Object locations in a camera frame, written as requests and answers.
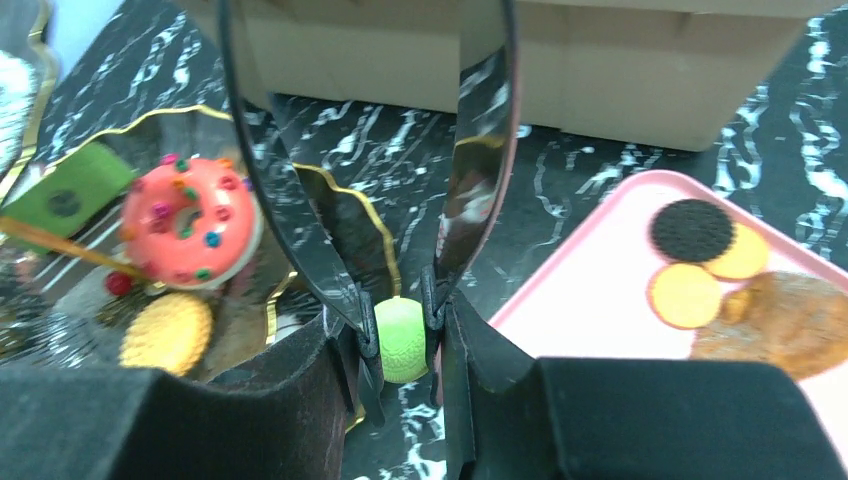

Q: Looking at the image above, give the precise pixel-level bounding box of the black three tier cake stand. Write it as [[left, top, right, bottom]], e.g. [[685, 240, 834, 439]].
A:
[[0, 0, 404, 432]]

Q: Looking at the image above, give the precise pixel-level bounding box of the green layered cake slice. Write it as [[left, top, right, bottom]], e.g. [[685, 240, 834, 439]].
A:
[[1, 143, 136, 238]]

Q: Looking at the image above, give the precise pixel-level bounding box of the brown bread bun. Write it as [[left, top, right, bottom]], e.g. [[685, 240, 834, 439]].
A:
[[690, 271, 847, 381]]

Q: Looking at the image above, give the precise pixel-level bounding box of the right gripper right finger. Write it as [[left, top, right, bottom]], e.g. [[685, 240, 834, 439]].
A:
[[424, 291, 846, 479]]

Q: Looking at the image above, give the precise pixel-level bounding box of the green macaron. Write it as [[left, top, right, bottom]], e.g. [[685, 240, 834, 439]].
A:
[[374, 297, 428, 384]]

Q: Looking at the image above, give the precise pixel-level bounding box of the red strawberry tart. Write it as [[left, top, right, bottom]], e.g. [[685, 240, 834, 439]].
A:
[[119, 154, 264, 290]]

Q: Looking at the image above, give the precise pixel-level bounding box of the tan plastic toolbox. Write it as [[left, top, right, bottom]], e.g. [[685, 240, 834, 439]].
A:
[[235, 1, 836, 151]]

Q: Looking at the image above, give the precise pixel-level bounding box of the black sandwich cookie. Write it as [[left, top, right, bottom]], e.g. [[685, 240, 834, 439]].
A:
[[649, 199, 736, 263]]

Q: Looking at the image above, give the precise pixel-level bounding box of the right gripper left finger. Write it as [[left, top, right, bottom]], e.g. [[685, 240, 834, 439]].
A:
[[1, 316, 359, 479]]

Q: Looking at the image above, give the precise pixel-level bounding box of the pink serving tray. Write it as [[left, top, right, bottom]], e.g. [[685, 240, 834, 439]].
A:
[[486, 169, 848, 452]]

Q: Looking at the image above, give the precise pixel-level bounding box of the plain orange biscuit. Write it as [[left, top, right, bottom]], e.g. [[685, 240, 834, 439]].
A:
[[702, 222, 770, 280], [647, 263, 723, 329]]

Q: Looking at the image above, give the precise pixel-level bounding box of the metal tongs black handle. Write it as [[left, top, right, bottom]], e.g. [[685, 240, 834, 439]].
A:
[[217, 1, 519, 426]]

